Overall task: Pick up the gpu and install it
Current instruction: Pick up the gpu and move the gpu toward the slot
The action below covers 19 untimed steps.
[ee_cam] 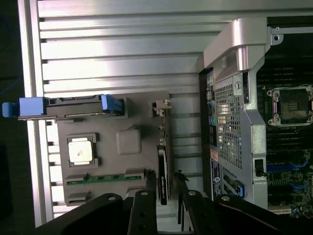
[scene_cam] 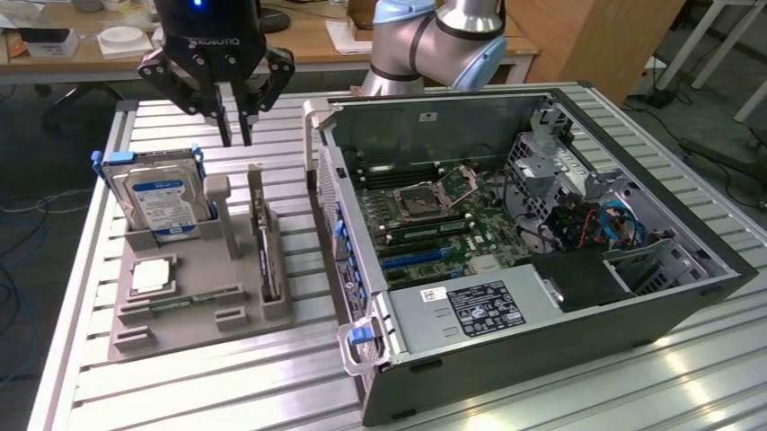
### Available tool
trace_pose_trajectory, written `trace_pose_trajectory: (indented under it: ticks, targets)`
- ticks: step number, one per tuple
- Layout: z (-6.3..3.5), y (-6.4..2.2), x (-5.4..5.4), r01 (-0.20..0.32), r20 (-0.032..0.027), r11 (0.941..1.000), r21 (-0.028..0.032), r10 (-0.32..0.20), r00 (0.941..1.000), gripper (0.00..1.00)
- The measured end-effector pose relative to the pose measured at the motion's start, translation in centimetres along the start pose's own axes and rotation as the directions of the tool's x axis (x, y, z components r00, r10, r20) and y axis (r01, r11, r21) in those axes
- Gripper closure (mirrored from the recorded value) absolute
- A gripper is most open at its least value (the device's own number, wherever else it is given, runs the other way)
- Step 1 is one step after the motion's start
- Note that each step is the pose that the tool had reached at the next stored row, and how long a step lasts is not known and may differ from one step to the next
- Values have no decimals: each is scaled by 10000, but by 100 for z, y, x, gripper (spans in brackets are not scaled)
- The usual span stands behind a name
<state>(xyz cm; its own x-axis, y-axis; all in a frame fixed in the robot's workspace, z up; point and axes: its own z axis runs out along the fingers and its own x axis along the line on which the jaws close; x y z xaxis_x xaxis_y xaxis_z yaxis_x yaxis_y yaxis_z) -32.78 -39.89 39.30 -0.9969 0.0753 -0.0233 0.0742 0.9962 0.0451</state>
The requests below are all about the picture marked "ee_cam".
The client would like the blue slot latch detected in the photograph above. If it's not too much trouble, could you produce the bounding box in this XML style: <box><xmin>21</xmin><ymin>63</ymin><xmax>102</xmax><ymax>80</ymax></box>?
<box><xmin>236</xmin><ymin>180</ymin><xmax>245</xmax><ymax>198</ymax></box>

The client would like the green RAM stick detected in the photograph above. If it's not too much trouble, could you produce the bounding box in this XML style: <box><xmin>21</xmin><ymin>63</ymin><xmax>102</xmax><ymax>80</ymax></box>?
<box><xmin>66</xmin><ymin>173</ymin><xmax>144</xmax><ymax>186</ymax></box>

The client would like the grey parts rack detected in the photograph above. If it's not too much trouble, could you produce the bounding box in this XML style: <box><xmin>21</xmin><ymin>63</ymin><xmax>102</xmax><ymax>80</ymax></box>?
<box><xmin>55</xmin><ymin>92</ymin><xmax>175</xmax><ymax>208</ymax></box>

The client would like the white expansion slot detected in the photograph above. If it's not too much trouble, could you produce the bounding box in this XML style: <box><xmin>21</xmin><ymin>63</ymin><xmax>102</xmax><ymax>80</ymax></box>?
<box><xmin>268</xmin><ymin>206</ymin><xmax>289</xmax><ymax>214</ymax></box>

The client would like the silver CPU chip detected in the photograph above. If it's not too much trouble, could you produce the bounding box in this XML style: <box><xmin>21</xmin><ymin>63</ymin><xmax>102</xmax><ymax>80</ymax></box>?
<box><xmin>68</xmin><ymin>141</ymin><xmax>95</xmax><ymax>164</ymax></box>

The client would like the black open PC case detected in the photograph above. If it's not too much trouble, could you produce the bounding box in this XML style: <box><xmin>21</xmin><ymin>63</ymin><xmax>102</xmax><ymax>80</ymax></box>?
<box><xmin>197</xmin><ymin>17</ymin><xmax>313</xmax><ymax>216</ymax></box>

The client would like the blue expansion slot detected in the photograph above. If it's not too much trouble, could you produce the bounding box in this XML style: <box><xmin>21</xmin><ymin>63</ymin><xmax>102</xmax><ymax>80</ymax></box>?
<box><xmin>266</xmin><ymin>160</ymin><xmax>313</xmax><ymax>172</ymax></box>

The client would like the green motherboard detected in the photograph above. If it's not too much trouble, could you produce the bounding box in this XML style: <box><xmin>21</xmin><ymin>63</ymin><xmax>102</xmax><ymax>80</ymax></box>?
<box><xmin>256</xmin><ymin>68</ymin><xmax>313</xmax><ymax>216</ymax></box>

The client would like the hard disk with blue carrier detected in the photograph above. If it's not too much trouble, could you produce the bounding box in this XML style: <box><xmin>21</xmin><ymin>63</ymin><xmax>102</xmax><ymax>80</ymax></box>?
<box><xmin>1</xmin><ymin>94</ymin><xmax>123</xmax><ymax>120</ymax></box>

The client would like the CPU socket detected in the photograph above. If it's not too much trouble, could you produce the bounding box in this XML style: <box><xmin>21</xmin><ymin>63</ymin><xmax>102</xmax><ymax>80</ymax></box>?
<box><xmin>267</xmin><ymin>84</ymin><xmax>313</xmax><ymax>126</ymax></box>

